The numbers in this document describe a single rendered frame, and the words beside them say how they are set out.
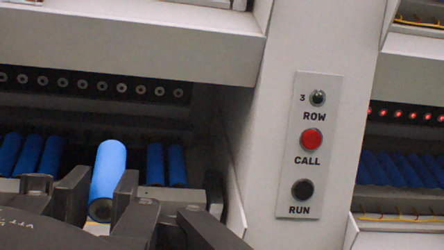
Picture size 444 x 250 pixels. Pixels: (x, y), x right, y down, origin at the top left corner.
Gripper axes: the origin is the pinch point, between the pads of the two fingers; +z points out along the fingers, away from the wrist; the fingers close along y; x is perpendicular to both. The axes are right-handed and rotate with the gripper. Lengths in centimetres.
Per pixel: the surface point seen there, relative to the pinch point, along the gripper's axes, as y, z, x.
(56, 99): 8.1, 30.2, -4.6
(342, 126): -17.5, 14.6, -4.9
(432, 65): -24.8, 14.2, -10.8
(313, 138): -15.0, 14.1, -3.7
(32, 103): 10.6, 30.5, -4.0
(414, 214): -30.8, 24.1, 3.8
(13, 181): 9.2, 20.4, 2.8
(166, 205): -4.2, 20.2, 3.8
